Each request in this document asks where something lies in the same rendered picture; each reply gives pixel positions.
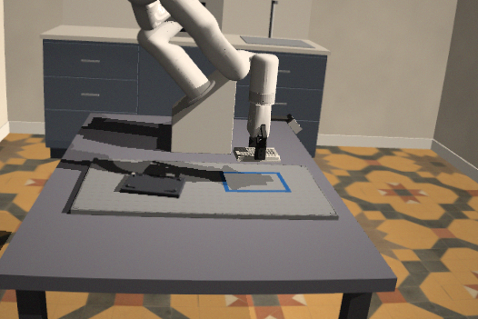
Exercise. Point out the blue tape outline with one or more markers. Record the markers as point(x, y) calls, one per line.
point(278, 174)

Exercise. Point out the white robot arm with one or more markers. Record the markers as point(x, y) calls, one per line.
point(158, 27)

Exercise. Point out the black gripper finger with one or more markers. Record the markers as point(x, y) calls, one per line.
point(260, 149)
point(252, 142)

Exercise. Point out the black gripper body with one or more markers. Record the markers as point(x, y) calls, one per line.
point(259, 114)

